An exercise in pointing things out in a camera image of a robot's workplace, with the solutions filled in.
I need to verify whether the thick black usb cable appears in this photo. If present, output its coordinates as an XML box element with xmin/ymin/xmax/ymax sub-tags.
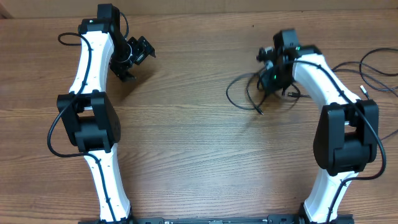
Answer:
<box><xmin>226</xmin><ymin>71</ymin><xmax>302</xmax><ymax>116</ymax></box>

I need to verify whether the thin black cable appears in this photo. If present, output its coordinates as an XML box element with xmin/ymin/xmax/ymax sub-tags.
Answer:
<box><xmin>285</xmin><ymin>67</ymin><xmax>398</xmax><ymax>141</ymax></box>
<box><xmin>331</xmin><ymin>47</ymin><xmax>398</xmax><ymax>100</ymax></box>

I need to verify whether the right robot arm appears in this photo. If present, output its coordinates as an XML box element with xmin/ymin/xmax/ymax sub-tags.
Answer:
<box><xmin>257</xmin><ymin>29</ymin><xmax>382</xmax><ymax>223</ymax></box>

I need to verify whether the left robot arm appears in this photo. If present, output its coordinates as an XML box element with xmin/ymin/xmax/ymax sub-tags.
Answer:
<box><xmin>47</xmin><ymin>3</ymin><xmax>155</xmax><ymax>223</ymax></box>

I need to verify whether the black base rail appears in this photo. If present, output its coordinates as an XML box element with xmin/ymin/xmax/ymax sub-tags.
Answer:
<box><xmin>77</xmin><ymin>213</ymin><xmax>355</xmax><ymax>224</ymax></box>

